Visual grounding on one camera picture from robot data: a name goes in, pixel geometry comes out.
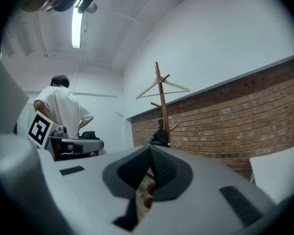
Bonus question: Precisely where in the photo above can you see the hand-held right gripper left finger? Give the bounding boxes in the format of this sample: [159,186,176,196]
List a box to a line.
[38,145,152,235]

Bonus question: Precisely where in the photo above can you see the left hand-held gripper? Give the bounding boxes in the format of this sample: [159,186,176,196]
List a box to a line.
[27,110,105,161]

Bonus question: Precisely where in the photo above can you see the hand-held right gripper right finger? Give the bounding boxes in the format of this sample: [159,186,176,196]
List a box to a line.
[136,145,275,235]

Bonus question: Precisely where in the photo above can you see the wooden coat stand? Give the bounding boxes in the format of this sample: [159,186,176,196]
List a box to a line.
[150,61,181,148]

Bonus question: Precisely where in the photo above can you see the black desktop device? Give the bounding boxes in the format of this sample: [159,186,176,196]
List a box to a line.
[81,131,100,140]

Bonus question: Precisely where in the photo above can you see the light wooden clothes hanger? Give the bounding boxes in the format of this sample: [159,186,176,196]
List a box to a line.
[136,77,191,100]

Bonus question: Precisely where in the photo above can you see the long ceiling tube light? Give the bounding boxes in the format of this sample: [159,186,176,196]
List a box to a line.
[71,0,84,49]

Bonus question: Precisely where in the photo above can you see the round ceiling sensor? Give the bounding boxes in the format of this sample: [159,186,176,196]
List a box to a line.
[86,2,98,15]

